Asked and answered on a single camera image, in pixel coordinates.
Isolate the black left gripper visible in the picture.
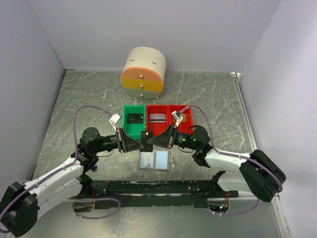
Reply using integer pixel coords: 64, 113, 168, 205
92, 127, 144, 153

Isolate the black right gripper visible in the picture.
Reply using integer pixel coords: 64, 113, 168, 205
147, 123, 198, 150

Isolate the black VIP card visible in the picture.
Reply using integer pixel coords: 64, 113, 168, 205
140, 131, 154, 152

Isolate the grey card holder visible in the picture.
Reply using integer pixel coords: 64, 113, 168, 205
138, 150, 170, 172

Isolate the light blue VIP card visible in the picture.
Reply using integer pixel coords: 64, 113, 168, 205
140, 152, 155, 169

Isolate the red double plastic bin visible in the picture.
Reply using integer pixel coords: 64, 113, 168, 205
146, 105, 193, 136

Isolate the green plastic bin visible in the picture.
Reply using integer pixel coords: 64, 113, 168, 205
122, 105, 146, 140

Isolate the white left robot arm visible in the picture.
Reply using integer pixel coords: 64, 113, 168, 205
0, 127, 143, 237

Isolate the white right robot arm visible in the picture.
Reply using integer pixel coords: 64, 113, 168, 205
148, 124, 286, 202

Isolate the white card with black stripe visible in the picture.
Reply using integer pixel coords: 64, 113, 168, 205
149, 113, 166, 123

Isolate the black card in green bin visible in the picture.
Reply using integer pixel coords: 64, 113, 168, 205
127, 113, 144, 124

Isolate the orange gold card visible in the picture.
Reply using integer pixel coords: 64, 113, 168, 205
181, 114, 187, 122

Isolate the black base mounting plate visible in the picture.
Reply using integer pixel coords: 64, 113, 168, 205
88, 180, 238, 208

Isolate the round three-drawer cabinet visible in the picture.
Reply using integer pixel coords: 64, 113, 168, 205
121, 47, 166, 99

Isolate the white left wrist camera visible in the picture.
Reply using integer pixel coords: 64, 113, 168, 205
109, 114, 122, 128

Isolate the aluminium rail frame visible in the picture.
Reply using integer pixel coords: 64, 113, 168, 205
31, 71, 256, 181

